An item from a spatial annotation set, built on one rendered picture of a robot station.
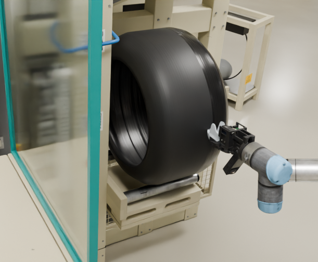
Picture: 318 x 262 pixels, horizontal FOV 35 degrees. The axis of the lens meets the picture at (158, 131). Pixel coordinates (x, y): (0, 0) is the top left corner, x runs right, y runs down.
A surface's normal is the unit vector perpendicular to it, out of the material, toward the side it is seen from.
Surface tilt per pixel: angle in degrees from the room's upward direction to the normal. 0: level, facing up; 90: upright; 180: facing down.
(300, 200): 0
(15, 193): 0
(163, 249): 0
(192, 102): 59
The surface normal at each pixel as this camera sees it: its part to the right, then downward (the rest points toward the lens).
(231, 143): 0.51, 0.38
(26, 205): 0.07, -0.85
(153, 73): -0.32, -0.18
